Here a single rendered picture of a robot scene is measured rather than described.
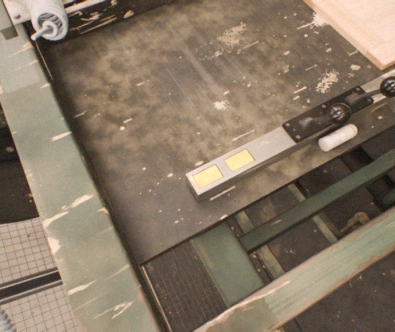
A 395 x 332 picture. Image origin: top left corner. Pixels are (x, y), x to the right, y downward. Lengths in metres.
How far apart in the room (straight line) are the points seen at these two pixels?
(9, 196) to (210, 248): 0.74
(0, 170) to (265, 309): 0.97
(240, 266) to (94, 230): 0.27
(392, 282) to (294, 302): 1.86
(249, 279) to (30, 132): 0.48
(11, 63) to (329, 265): 0.72
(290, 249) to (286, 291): 2.12
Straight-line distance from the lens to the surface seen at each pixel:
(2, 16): 0.65
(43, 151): 0.65
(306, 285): 0.57
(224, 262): 0.65
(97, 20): 0.97
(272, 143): 0.67
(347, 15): 1.02
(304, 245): 2.60
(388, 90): 0.67
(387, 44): 0.97
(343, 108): 0.60
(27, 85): 0.76
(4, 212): 1.17
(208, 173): 0.63
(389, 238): 0.64
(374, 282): 2.45
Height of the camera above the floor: 2.09
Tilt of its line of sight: 41 degrees down
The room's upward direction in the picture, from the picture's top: 99 degrees counter-clockwise
